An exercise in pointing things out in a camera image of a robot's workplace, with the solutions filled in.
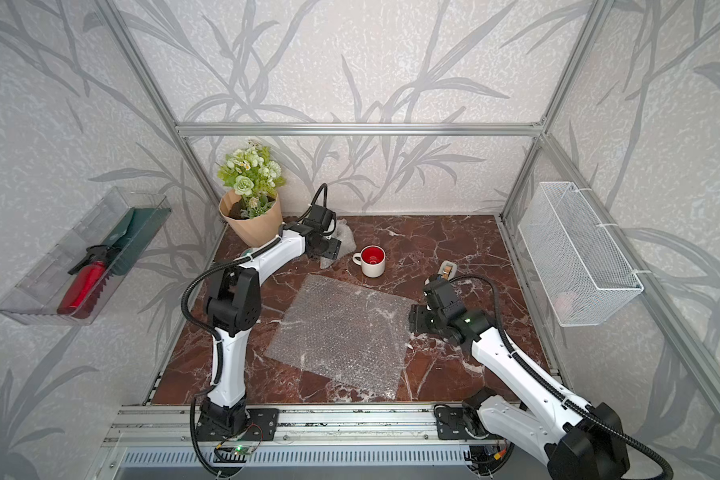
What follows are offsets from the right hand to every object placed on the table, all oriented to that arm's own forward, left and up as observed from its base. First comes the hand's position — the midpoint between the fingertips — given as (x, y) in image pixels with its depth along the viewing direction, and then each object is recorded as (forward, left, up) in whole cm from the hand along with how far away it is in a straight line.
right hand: (417, 314), depth 81 cm
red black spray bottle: (-6, +69, +25) cm, 74 cm away
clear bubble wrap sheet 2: (-1, +18, -11) cm, 21 cm away
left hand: (+27, +28, -3) cm, 39 cm away
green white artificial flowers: (+42, +51, +16) cm, 68 cm away
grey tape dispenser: (+19, -12, -7) cm, 24 cm away
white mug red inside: (+25, +13, -8) cm, 29 cm away
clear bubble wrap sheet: (+31, +23, -1) cm, 38 cm away
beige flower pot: (+32, +53, 0) cm, 62 cm away
